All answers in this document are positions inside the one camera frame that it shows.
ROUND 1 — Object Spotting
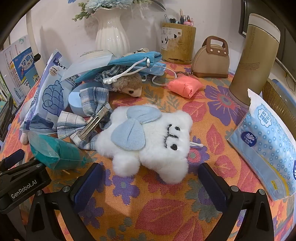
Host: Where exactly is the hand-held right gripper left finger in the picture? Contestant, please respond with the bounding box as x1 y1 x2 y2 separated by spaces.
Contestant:
26 163 104 241

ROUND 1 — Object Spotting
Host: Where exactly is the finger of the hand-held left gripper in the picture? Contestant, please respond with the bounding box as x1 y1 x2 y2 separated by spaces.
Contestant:
0 149 25 168

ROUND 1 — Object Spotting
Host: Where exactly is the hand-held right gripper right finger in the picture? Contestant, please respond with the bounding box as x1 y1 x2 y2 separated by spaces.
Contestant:
198 163 275 241

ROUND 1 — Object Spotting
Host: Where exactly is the white fluffy plush toy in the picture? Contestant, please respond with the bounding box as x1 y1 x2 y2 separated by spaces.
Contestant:
95 104 204 184

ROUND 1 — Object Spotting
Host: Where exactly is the blue cloth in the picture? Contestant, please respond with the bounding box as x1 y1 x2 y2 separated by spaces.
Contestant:
75 62 148 83

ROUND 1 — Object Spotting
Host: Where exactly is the teal packet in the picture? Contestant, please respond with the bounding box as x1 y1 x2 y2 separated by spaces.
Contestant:
28 133 87 171

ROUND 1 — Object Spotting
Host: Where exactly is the floral tablecloth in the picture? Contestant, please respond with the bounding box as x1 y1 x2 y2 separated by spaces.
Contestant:
0 59 296 241

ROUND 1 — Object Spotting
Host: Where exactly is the large blue white packet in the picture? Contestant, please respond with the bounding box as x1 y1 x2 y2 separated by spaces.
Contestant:
24 50 77 135

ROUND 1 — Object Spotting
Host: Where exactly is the blue dotted tissue pack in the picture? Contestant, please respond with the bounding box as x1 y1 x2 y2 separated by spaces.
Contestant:
227 88 296 202

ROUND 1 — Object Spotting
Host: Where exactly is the plaid bow hair clip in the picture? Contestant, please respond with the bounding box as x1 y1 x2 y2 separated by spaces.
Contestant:
57 87 114 151

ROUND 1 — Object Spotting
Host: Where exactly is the blue printed book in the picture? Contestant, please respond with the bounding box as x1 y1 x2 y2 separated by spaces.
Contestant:
0 36 41 105

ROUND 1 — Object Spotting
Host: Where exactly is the coral tissue packet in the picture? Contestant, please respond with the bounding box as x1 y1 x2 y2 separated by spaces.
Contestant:
166 76 205 99

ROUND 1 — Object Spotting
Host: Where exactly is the brown hedgehog plush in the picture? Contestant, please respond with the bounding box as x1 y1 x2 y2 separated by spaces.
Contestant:
95 66 143 98

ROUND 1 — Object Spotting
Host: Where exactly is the clear plastic bag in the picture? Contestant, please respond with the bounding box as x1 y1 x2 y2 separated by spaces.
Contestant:
61 50 114 81

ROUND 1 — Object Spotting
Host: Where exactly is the beige handbag coin purse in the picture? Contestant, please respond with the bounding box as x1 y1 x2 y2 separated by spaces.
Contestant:
176 35 229 79

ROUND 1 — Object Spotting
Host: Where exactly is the light blue face mask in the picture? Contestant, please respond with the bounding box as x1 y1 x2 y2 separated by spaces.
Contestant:
139 64 176 88

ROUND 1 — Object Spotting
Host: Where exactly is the bamboo pen holder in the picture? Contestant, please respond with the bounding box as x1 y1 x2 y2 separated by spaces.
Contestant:
161 22 197 65

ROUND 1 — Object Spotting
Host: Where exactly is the white ribbed vase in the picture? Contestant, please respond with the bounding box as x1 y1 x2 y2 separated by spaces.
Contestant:
95 6 130 57

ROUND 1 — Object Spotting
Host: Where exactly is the bunch of pens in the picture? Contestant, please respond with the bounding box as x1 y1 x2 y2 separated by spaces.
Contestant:
164 9 194 26

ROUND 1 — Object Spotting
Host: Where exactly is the artificial flower bouquet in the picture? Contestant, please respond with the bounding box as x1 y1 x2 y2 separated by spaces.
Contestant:
67 0 167 22

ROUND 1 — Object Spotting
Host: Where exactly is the teal drawstring pouch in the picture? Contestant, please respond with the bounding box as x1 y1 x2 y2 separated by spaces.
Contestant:
103 51 163 85

